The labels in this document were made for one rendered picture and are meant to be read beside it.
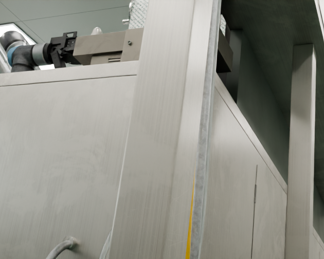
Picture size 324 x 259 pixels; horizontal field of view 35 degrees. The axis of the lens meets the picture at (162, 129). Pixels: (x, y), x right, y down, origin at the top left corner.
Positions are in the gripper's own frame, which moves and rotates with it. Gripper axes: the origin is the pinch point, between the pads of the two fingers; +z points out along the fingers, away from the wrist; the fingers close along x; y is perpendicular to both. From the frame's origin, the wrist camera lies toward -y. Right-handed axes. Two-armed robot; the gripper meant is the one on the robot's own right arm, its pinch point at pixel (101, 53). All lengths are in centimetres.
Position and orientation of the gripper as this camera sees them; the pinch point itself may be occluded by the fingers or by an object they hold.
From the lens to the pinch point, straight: 165.9
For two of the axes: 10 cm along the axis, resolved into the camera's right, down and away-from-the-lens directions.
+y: 1.3, -9.2, 3.8
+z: 9.1, -0.4, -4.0
